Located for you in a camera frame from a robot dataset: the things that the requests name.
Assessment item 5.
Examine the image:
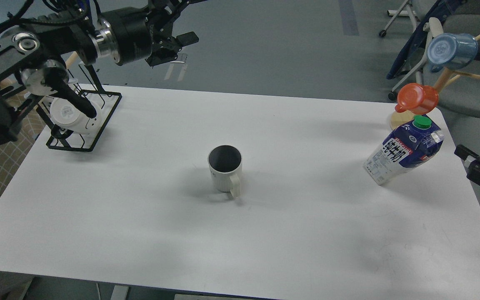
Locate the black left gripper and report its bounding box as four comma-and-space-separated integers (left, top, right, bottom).
98, 0, 199, 66

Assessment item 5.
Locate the blue white milk carton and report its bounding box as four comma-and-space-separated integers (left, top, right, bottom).
362, 115, 445, 185

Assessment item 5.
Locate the white ceramic mug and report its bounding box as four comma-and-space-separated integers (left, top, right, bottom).
207, 145, 243, 198

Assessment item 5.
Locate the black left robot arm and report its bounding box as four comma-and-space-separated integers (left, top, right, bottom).
0, 0, 199, 145

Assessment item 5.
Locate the orange plastic cup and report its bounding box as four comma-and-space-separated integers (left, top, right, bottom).
395, 83, 439, 115

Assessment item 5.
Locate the blue plastic cup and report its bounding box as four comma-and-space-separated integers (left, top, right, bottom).
427, 33, 479, 73

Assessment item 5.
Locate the wooden mug tree stand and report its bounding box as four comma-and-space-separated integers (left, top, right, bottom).
389, 21, 480, 130

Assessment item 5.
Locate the white mug on rack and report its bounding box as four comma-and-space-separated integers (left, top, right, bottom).
50, 97, 104, 135

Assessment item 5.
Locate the black wire mug rack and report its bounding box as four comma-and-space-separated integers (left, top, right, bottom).
35, 52, 122, 153

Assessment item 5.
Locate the white chair frame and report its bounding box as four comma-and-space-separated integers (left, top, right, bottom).
378, 0, 446, 101

